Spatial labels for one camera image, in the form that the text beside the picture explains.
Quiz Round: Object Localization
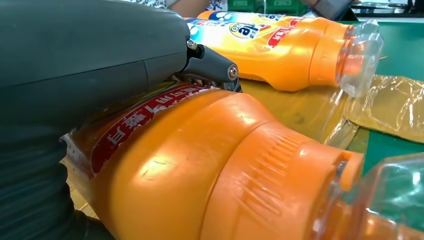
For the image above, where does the person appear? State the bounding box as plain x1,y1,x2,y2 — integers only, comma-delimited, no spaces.
122,0,362,19

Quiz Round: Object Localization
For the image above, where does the black tablet on stand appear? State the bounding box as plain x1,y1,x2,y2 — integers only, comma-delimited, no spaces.
311,0,359,22

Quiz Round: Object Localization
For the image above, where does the yellow taped cardboard sheet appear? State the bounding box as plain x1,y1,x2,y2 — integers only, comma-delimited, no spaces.
59,74,424,220

